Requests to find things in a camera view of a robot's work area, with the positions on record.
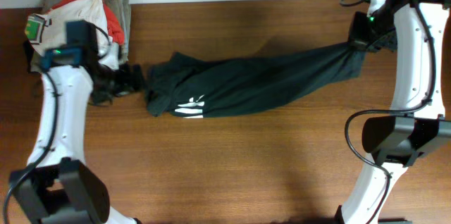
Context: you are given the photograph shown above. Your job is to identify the white t-shirt with print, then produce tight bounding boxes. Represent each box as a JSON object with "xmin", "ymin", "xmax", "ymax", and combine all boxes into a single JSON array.
[{"xmin": 25, "ymin": 0, "xmax": 120, "ymax": 72}]

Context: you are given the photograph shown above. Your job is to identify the olive grey folded garment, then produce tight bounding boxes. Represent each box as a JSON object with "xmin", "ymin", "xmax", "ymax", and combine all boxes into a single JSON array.
[{"xmin": 37, "ymin": 0, "xmax": 131, "ymax": 66}]

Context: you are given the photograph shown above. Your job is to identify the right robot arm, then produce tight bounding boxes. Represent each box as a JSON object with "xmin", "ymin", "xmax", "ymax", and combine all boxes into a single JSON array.
[{"xmin": 334, "ymin": 0, "xmax": 450, "ymax": 224}]

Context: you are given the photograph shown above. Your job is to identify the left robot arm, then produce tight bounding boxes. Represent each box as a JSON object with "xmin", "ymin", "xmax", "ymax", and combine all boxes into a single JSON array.
[{"xmin": 3, "ymin": 20, "xmax": 139, "ymax": 224}]

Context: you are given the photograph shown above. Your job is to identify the red garment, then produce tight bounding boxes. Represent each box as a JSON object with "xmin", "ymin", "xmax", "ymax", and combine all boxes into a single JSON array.
[{"xmin": 43, "ymin": 0, "xmax": 125, "ymax": 45}]

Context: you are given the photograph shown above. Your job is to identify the dark green t-shirt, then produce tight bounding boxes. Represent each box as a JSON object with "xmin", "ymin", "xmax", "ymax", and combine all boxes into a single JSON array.
[{"xmin": 146, "ymin": 42, "xmax": 366, "ymax": 118}]

